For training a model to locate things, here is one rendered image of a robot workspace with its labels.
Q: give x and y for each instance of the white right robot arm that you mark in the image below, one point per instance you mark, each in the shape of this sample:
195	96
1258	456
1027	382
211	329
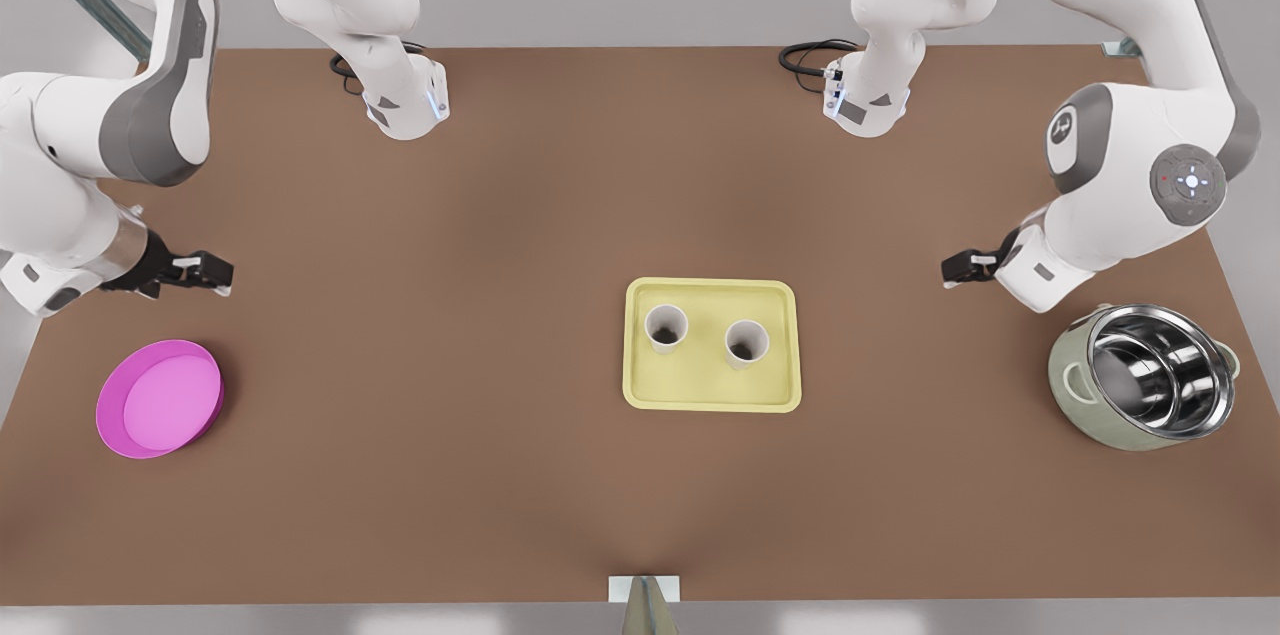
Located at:
150	115

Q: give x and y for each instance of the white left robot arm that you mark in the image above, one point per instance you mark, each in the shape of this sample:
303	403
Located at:
1120	175

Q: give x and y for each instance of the white IKEA cup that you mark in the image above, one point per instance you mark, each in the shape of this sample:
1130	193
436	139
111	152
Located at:
746	343
666	328

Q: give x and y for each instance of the yellow rectangular tray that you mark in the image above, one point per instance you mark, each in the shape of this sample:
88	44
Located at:
712	344

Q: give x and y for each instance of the pink round bowl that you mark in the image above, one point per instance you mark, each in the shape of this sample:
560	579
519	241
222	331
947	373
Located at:
160	399

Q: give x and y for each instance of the green steel-lined pot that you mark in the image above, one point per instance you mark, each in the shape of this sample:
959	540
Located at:
1145	377

